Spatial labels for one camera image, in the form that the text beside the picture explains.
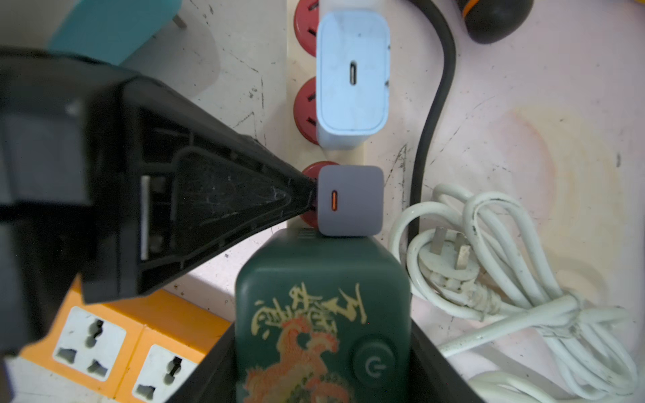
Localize black orange screwdriver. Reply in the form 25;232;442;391
455;0;534;45

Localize orange power strip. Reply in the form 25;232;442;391
19;280;230;402

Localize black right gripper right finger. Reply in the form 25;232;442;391
410;322;484;403

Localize beige red power strip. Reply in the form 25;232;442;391
286;0;366;243

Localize black power cable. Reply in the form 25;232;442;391
406;0;458;243

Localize dark green cube adapter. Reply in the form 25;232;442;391
234;228;412;402

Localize bundled white cable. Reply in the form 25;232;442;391
389;183;645;403

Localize grey blue plug adapter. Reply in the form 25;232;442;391
317;165;385;237

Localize light blue usb charger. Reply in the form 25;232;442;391
316;8;391;150

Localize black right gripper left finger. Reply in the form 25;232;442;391
1;48;316;353

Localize teal triangular power strip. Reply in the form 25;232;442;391
47;0;183;65

